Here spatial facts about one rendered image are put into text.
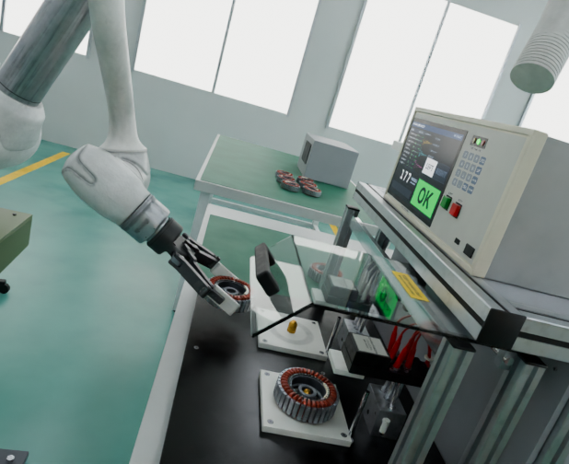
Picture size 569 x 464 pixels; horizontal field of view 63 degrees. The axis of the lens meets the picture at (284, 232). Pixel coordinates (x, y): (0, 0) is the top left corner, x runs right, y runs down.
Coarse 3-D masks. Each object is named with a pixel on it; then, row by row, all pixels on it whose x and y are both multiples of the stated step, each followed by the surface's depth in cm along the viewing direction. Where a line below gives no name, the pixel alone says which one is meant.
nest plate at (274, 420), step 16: (272, 384) 84; (272, 400) 80; (272, 416) 76; (288, 416) 77; (336, 416) 81; (272, 432) 74; (288, 432) 74; (304, 432) 75; (320, 432) 76; (336, 432) 77
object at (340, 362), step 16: (352, 336) 80; (368, 336) 82; (336, 352) 82; (352, 352) 77; (368, 352) 77; (384, 352) 78; (336, 368) 77; (352, 368) 76; (368, 368) 77; (384, 368) 77; (416, 368) 81; (384, 384) 85; (400, 384) 79; (416, 384) 78
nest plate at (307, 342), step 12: (300, 324) 109; (312, 324) 111; (264, 336) 99; (276, 336) 101; (288, 336) 102; (300, 336) 104; (312, 336) 105; (264, 348) 97; (276, 348) 97; (288, 348) 98; (300, 348) 99; (312, 348) 100; (324, 348) 102; (324, 360) 99
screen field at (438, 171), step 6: (426, 162) 87; (432, 162) 85; (438, 162) 82; (426, 168) 87; (432, 168) 84; (438, 168) 82; (444, 168) 80; (426, 174) 86; (432, 174) 84; (438, 174) 81; (444, 174) 79; (438, 180) 81; (444, 180) 79
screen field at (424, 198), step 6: (420, 180) 88; (420, 186) 87; (426, 186) 85; (432, 186) 83; (414, 192) 89; (420, 192) 87; (426, 192) 84; (432, 192) 82; (438, 192) 80; (414, 198) 89; (420, 198) 86; (426, 198) 84; (432, 198) 81; (414, 204) 88; (420, 204) 85; (426, 204) 83; (432, 204) 81; (420, 210) 85; (426, 210) 82; (432, 210) 80
